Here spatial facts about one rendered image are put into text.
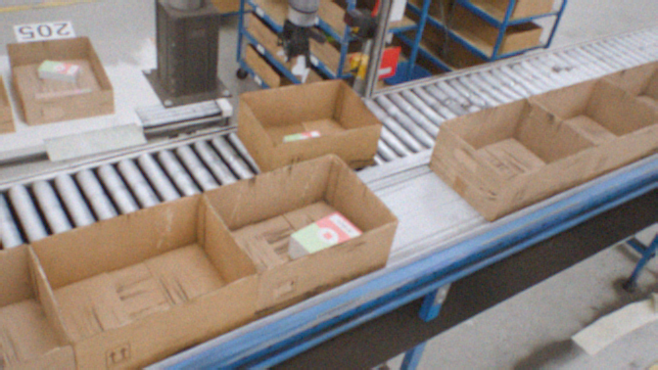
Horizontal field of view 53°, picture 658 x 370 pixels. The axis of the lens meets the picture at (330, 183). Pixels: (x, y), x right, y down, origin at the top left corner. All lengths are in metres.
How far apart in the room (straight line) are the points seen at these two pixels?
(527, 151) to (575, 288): 1.10
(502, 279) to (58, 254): 1.34
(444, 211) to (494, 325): 1.06
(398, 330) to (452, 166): 0.51
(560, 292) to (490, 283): 1.06
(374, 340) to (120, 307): 0.72
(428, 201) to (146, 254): 0.82
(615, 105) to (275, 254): 1.42
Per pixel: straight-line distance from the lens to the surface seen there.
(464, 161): 1.96
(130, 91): 2.51
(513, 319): 2.98
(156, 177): 2.12
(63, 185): 2.11
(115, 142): 2.26
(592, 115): 2.63
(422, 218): 1.90
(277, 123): 2.34
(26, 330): 1.57
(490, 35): 3.78
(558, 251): 2.40
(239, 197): 1.67
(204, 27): 2.36
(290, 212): 1.81
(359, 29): 2.49
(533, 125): 2.28
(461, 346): 2.79
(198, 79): 2.45
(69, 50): 2.67
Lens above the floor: 2.10
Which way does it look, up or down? 39 degrees down
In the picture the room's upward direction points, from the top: 11 degrees clockwise
